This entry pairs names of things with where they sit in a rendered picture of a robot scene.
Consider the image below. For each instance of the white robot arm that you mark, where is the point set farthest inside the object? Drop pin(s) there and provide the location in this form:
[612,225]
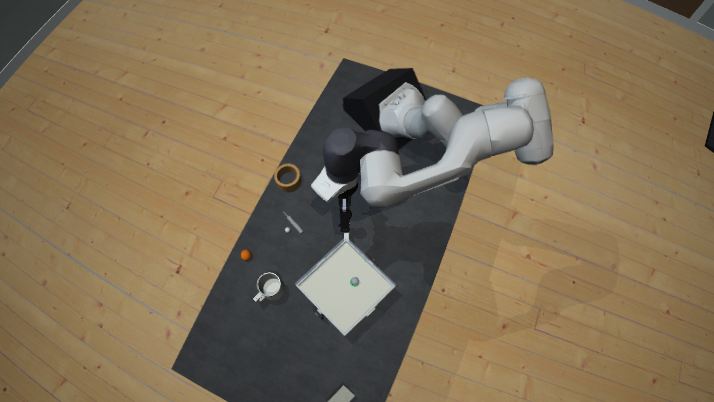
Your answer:
[373,154]

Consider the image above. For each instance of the white mug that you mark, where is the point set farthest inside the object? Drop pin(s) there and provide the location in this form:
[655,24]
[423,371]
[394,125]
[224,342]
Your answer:
[268,284]

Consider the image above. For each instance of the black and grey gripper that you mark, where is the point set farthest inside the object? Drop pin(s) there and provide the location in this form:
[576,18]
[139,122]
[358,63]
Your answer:
[344,209]

